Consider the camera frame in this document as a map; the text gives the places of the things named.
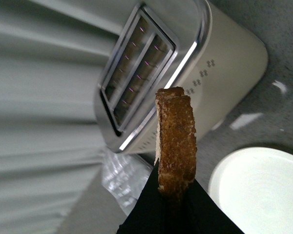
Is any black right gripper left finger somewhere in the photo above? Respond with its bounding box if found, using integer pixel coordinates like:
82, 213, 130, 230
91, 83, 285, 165
115, 163, 167, 234

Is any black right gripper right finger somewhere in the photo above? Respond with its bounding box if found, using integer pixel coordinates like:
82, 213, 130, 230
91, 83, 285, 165
179, 177, 246, 234

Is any brown bread slice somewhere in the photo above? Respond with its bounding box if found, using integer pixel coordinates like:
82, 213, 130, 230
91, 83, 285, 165
155, 87, 197, 197

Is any white round plate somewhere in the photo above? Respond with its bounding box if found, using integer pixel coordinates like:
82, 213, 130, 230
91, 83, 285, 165
208, 147, 293, 234

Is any beige two-slot toaster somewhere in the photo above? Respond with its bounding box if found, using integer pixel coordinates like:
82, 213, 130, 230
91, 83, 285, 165
94, 0, 268, 154

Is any silver quilted oven mitt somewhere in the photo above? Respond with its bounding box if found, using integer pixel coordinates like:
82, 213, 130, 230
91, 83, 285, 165
102, 149, 153, 215

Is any grey curtain backdrop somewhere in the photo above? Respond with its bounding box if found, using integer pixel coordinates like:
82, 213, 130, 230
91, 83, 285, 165
0, 0, 136, 234

